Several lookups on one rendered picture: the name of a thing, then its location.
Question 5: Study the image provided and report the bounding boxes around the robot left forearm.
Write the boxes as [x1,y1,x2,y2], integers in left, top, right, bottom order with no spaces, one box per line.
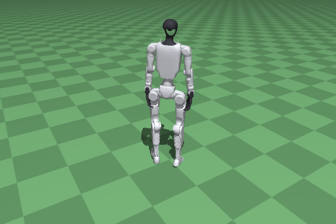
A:
[144,65,153,91]

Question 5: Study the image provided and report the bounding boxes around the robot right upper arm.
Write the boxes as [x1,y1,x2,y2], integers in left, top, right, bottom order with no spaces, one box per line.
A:
[181,45,192,76]

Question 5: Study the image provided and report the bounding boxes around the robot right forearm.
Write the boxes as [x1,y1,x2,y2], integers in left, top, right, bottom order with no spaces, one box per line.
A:
[185,69,195,95]

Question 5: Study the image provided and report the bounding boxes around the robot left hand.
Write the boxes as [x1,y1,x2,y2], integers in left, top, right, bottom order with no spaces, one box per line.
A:
[145,87,153,107]

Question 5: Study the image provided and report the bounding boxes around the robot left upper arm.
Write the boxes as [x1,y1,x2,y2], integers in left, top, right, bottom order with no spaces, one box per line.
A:
[147,42,157,72]

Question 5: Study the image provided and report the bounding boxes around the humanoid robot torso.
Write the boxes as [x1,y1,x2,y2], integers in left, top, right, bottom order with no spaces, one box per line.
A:
[155,40,182,99]

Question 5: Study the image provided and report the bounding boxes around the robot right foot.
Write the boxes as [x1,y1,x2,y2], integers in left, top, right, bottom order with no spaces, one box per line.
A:
[173,156,184,167]

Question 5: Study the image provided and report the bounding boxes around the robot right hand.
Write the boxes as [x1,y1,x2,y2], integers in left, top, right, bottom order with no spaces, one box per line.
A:
[184,91,194,111]

